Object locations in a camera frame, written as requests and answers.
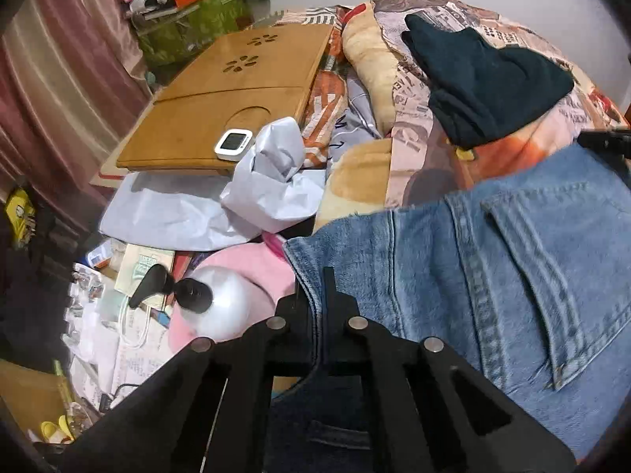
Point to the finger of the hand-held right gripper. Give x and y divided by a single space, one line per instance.
607 142

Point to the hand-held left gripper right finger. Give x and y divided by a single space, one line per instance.
336 316

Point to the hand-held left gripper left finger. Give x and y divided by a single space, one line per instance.
296 316

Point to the blue denim pants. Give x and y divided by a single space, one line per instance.
443 281

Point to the pink cloth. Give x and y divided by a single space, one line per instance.
246 268

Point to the silver bottle with black pump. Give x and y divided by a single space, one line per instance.
222 305

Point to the dark teal garment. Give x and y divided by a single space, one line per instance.
483 88

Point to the white crumpled plastic bag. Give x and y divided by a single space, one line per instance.
276 182

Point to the white paper bag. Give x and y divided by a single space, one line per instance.
138 354

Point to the pale green booklet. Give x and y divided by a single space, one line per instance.
140 268

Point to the white paper sheet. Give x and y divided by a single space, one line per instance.
162 217

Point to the white digital clock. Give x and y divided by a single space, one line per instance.
232 144

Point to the printed blanket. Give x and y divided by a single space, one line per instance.
419 128

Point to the light grey printed sheet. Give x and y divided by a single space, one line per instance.
356 116

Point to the pile of small packets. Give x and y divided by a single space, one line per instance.
84 305

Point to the wooden lap desk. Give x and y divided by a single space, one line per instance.
222 103

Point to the brown cardboard box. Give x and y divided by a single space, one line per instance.
27 394

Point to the yellow packet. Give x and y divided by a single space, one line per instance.
19 217

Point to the green box with clutter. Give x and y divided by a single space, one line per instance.
187 29

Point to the pink striped curtain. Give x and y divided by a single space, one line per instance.
64 83

